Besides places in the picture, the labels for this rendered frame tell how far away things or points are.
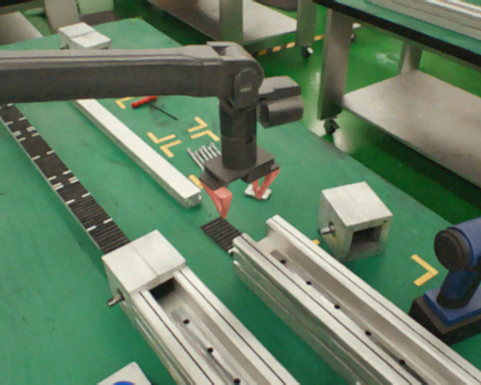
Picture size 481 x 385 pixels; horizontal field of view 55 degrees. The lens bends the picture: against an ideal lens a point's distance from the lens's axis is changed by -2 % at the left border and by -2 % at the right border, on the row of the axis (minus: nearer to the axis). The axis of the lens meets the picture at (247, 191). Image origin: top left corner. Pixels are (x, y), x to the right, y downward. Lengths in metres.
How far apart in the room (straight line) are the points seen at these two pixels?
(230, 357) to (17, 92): 0.44
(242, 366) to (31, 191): 0.64
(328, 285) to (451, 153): 1.64
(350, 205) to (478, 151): 1.60
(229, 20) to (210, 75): 2.56
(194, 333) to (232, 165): 0.26
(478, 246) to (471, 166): 1.63
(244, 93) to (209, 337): 0.35
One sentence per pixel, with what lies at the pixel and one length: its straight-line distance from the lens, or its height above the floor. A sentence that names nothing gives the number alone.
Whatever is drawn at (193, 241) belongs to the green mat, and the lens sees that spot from 0.90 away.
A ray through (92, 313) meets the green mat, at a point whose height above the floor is 0.78.
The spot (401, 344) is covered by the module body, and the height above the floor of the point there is 0.84.
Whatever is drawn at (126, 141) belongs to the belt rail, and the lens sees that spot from 1.15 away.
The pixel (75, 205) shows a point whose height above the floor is 0.81.
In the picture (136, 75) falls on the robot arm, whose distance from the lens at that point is 0.62.
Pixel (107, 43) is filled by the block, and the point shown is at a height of 0.87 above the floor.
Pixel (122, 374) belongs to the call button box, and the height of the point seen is 0.84.
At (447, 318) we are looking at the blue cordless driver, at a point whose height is 0.85.
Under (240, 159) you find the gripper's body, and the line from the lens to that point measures 0.72.
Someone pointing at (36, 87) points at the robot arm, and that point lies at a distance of 0.61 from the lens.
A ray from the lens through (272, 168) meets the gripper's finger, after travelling 0.78.
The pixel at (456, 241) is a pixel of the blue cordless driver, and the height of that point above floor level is 0.99.
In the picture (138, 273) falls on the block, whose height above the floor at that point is 0.87.
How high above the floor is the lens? 1.41
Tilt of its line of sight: 39 degrees down
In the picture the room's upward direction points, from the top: straight up
